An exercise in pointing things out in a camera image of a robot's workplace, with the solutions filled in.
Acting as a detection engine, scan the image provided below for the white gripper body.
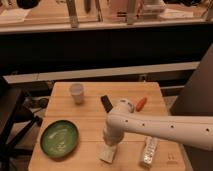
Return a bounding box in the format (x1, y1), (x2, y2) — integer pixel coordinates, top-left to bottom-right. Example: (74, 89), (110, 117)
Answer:
(103, 130), (124, 146)

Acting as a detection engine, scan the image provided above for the white sponge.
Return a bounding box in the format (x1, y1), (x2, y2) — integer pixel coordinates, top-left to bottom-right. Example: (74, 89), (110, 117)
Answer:
(99, 144), (117, 164)

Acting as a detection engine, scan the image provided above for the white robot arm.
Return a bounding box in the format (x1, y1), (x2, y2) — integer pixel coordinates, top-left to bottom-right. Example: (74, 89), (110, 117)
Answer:
(102, 98), (213, 151)

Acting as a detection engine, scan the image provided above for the green ceramic bowl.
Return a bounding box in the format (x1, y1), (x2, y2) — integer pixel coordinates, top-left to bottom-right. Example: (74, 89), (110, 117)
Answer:
(40, 120), (79, 159)

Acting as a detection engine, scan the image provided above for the black rectangular block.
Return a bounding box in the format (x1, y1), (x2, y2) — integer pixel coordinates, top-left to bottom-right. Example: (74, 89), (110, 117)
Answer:
(101, 95), (113, 113)

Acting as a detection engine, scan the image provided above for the clear plastic water bottle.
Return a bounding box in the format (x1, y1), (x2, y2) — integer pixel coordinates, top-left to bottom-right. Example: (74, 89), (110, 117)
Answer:
(140, 137), (158, 167)

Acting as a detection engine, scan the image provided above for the orange carrot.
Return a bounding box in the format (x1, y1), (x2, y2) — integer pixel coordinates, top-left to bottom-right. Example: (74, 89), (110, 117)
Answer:
(135, 97), (147, 112)

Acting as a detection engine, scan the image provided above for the white paper cup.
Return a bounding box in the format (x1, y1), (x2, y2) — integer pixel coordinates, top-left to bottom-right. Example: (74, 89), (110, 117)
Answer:
(70, 83), (84, 104)

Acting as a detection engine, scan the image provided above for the black chair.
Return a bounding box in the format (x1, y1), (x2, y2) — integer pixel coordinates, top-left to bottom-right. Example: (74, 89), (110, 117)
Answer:
(0, 76), (42, 171)

